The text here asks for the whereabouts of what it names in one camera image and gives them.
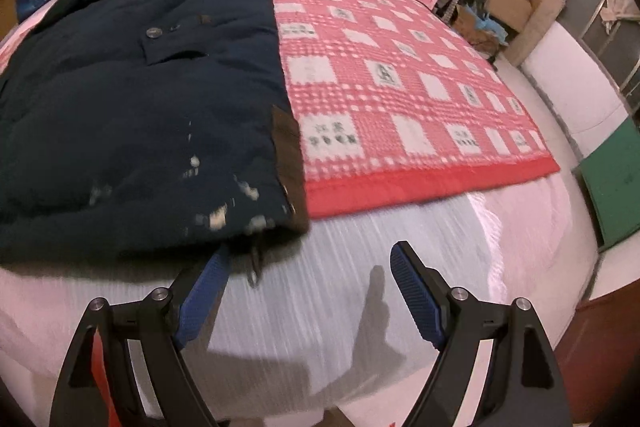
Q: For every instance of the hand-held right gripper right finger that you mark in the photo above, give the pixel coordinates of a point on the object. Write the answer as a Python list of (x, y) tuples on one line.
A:
[(415, 292)]

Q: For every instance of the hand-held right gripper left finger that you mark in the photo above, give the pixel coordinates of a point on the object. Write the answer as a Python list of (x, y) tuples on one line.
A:
[(200, 297)]

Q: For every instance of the dark navy padded jacket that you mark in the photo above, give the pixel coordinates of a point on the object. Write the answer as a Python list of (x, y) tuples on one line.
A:
[(125, 107)]

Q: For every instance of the bed with patchwork sheet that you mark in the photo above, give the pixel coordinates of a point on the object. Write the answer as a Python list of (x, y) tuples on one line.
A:
[(325, 282)]

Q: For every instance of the red cloth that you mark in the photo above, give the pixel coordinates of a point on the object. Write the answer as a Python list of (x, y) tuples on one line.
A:
[(106, 382)]

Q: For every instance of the red checkered blanket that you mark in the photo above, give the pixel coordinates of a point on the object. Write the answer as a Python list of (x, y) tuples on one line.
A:
[(400, 107)]

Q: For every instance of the dark brown wooden furniture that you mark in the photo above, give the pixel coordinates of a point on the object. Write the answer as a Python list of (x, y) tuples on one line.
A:
[(605, 342)]

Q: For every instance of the green stool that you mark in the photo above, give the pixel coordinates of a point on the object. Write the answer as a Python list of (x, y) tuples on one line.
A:
[(612, 182)]

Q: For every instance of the small cardboard box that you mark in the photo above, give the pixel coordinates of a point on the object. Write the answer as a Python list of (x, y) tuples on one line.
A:
[(472, 29)]

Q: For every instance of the metal framed window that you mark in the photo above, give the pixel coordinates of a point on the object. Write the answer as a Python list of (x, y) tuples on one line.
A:
[(595, 12)]

